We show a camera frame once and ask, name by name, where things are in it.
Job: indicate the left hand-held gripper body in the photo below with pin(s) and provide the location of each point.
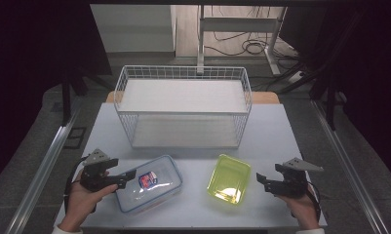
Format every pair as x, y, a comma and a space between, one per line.
92, 178

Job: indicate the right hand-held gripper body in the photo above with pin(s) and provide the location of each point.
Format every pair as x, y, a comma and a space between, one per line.
293, 185

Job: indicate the green plastic container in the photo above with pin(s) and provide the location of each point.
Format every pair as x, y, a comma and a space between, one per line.
228, 177

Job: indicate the clear blue-rimmed lidded container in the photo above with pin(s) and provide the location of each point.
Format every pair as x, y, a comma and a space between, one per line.
165, 195

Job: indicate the person's left hand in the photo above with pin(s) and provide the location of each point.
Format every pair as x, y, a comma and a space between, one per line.
81, 203

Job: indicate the person's right hand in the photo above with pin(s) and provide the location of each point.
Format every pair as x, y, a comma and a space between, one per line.
305, 211

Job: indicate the black floor plate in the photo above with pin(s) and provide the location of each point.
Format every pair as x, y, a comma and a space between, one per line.
75, 138

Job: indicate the wooden table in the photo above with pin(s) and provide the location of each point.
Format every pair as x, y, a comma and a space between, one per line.
264, 97

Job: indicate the black metal stand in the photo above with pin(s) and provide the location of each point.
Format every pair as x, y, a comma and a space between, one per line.
66, 97
329, 97

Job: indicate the white power strip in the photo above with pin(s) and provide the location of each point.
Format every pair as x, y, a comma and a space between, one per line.
296, 77

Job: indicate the dark curtain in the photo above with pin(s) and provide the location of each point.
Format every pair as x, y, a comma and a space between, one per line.
375, 81
24, 65

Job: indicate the white cabinet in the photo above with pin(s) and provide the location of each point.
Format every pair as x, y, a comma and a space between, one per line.
134, 27

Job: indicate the aluminium rail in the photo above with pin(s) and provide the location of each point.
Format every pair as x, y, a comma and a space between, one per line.
349, 169
43, 172

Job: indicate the white metal desk frame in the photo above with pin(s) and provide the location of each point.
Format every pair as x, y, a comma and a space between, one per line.
238, 24

